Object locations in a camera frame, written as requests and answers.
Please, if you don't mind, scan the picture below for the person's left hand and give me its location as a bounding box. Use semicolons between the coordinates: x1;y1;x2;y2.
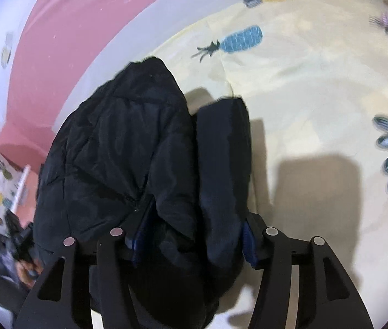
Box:
15;259;43;289

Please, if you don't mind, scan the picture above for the black puffer jacket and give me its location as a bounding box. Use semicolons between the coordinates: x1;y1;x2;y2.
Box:
33;57;252;328

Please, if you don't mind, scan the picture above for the yellow pineapple print bedsheet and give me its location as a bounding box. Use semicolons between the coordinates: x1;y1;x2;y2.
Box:
91;0;388;329

